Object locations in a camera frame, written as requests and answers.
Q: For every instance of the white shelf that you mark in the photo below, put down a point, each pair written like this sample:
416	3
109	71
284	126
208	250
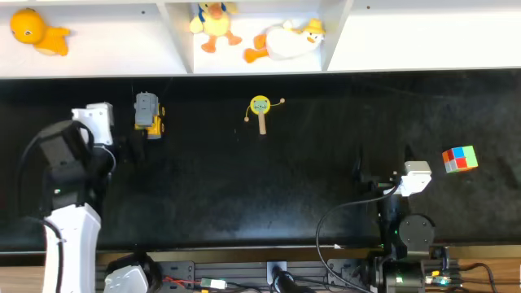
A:
407	40

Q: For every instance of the yellow rubber duck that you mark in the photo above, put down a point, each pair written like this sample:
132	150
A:
28	28

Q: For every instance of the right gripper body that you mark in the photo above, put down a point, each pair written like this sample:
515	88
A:
376	183

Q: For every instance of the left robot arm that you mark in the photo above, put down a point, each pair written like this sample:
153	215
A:
73	236

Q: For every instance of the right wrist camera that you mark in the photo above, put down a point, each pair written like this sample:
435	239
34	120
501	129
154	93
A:
415	177

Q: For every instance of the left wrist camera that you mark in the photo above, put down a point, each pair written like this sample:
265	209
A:
95	122

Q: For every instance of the white plush duck yellow hat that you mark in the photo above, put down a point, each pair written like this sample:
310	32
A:
289	42

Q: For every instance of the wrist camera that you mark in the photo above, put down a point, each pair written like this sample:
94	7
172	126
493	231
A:
415	177
95	122

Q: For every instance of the grey and yellow toy truck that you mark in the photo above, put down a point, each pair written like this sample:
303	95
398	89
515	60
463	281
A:
145	110

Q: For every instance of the many-coloured puzzle cube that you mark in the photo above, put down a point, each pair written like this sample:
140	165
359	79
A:
460	159

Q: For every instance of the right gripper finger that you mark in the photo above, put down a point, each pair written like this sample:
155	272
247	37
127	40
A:
358	167
409	154

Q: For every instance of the yellow rattle drum toy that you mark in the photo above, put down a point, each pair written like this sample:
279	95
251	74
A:
260	106

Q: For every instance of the mounting rail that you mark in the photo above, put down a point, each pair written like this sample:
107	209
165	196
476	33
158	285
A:
244	276

